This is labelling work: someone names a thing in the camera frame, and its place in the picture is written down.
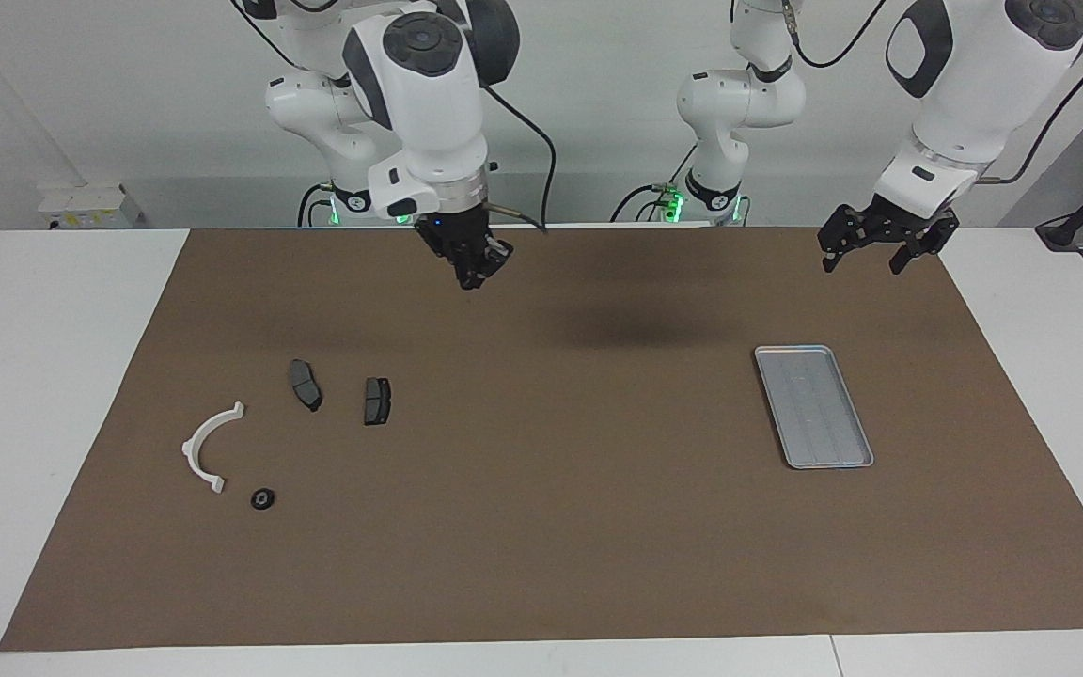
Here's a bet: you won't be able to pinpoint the silver metal tray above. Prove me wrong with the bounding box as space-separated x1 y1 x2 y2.
754 345 875 470

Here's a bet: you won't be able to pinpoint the rectangular dark grey brake pad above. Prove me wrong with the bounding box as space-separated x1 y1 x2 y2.
363 376 393 427

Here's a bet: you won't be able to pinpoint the elongated dark grey brake pad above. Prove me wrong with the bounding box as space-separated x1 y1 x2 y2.
289 358 324 414

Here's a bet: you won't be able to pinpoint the brown table mat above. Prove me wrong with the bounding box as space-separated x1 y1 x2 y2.
0 224 1083 653

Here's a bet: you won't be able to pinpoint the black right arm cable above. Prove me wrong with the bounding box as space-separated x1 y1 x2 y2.
480 83 558 234

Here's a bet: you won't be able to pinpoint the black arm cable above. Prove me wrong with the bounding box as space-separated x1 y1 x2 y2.
480 83 558 234
784 0 1083 186

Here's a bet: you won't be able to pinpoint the black right base cables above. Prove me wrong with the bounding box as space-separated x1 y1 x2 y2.
297 181 334 228

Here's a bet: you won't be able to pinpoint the black base cables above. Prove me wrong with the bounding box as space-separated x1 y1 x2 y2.
610 143 698 225
297 181 334 228

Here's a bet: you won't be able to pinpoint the black left base cables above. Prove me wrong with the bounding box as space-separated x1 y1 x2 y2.
610 143 698 225

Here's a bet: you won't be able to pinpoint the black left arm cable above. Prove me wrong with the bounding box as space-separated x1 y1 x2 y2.
784 0 1083 186

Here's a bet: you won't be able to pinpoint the white half-ring bracket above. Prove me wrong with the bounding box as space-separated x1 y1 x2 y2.
181 401 246 496

